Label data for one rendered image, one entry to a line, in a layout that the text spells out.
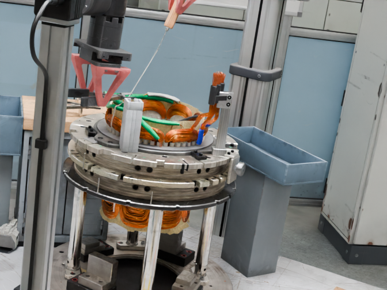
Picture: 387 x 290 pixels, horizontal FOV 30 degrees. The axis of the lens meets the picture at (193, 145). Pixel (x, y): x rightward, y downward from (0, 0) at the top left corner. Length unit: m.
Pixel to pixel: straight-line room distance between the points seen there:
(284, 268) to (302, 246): 2.15
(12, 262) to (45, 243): 0.62
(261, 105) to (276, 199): 0.31
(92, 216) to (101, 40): 0.49
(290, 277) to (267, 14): 0.61
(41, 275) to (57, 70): 0.26
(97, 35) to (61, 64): 0.40
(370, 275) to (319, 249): 0.31
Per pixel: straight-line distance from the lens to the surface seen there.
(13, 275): 1.48
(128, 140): 1.24
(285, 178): 1.43
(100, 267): 1.37
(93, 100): 1.24
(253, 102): 1.76
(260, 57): 1.75
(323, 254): 3.77
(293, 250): 3.73
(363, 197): 3.60
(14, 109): 1.67
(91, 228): 1.60
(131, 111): 1.22
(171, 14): 1.31
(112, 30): 1.23
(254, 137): 1.66
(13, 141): 1.52
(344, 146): 3.79
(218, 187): 1.33
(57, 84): 0.85
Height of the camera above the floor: 1.47
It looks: 16 degrees down
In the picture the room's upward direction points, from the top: 8 degrees clockwise
